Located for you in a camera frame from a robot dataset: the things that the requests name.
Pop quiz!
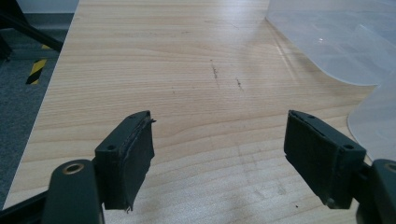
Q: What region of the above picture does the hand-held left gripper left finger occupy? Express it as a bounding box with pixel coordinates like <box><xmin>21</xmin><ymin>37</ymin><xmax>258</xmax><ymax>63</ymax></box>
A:
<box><xmin>93</xmin><ymin>110</ymin><xmax>157</xmax><ymax>215</ymax></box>

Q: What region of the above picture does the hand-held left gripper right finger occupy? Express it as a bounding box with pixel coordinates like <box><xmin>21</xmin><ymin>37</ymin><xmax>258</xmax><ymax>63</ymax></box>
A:
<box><xmin>283</xmin><ymin>109</ymin><xmax>368</xmax><ymax>210</ymax></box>

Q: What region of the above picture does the translucent plastic lid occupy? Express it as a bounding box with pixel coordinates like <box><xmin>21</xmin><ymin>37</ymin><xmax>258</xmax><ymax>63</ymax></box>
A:
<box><xmin>346</xmin><ymin>72</ymin><xmax>396</xmax><ymax>162</ymax></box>

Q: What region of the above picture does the clear plastic sheet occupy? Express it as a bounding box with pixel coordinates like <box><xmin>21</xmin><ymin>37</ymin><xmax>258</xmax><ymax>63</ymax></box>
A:
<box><xmin>264</xmin><ymin>0</ymin><xmax>396</xmax><ymax>87</ymax></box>

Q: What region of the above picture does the yellow black hazard tape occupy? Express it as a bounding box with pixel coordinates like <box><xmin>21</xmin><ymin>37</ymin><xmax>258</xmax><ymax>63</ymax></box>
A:
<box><xmin>25</xmin><ymin>44</ymin><xmax>52</xmax><ymax>86</ymax></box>

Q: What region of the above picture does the black metal stand leg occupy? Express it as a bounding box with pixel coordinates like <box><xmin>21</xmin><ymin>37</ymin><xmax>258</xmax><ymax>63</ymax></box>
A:
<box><xmin>0</xmin><ymin>0</ymin><xmax>65</xmax><ymax>62</ymax></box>

